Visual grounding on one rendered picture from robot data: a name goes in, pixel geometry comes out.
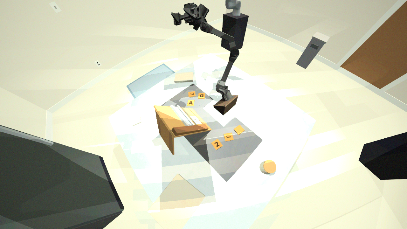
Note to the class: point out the white paper ticket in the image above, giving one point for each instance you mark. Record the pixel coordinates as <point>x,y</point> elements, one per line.
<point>195,119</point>

